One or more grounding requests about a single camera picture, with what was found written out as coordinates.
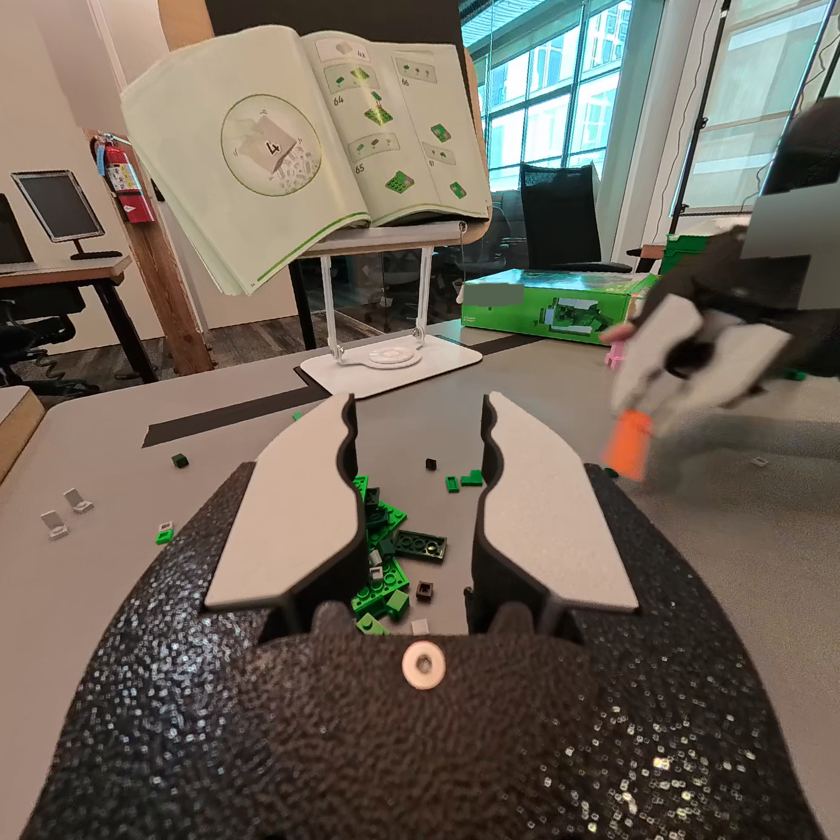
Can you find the wooden office desk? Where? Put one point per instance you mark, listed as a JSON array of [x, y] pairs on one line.
[[65, 269]]

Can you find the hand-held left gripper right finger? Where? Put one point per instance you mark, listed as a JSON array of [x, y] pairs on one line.
[[551, 525]]

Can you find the red fire extinguisher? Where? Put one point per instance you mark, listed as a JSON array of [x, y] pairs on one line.
[[131, 190]]

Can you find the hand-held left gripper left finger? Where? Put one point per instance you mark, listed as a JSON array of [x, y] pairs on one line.
[[289, 525]]

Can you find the wooden post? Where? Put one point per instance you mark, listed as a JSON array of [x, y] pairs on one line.
[[170, 295]]

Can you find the small framed screen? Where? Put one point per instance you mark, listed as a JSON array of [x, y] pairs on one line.
[[59, 207]]

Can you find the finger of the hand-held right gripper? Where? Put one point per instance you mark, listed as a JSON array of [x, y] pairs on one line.
[[649, 348], [735, 367]]

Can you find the black light stand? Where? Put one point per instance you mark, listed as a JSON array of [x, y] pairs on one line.
[[700, 108]]

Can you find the dark brown lego frame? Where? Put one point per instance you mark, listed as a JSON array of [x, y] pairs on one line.
[[425, 589]]

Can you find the green corner lego piece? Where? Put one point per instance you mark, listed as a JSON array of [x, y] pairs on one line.
[[472, 479]]

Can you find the black backdrop board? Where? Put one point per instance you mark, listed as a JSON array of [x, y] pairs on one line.
[[328, 16]]

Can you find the green lego box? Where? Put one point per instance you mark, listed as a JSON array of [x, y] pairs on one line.
[[577, 295]]

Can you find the open instruction booklet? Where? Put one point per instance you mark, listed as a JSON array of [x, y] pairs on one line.
[[197, 216]]

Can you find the pink lego piece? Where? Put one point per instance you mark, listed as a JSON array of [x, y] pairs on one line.
[[617, 358]]

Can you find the light grey bracket piece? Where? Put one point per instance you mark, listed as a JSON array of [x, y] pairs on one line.
[[79, 502], [54, 526]]

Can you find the dark green lego plate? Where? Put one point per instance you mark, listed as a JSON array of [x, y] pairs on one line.
[[420, 546]]

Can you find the black office chair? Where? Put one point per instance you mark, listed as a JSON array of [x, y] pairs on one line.
[[558, 216], [33, 334]]

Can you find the white book stand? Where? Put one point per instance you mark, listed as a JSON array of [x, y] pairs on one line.
[[426, 364]]

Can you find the pile of lego bricks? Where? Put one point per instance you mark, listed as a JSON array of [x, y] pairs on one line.
[[380, 518]]

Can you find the orange brick separator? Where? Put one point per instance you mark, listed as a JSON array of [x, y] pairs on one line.
[[628, 446]]

